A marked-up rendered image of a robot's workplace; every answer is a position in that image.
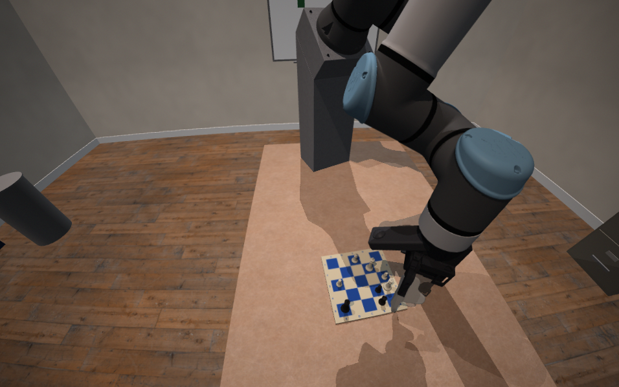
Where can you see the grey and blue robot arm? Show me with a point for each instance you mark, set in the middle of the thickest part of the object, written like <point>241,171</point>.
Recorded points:
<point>479,170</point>

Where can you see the blue and cream chessboard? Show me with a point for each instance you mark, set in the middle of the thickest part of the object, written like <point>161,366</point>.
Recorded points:
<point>358,285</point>

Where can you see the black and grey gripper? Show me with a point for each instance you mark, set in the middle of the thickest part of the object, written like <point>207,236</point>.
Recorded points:
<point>432,264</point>

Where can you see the white chess king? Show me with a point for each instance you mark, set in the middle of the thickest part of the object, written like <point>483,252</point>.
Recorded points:
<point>369,267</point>

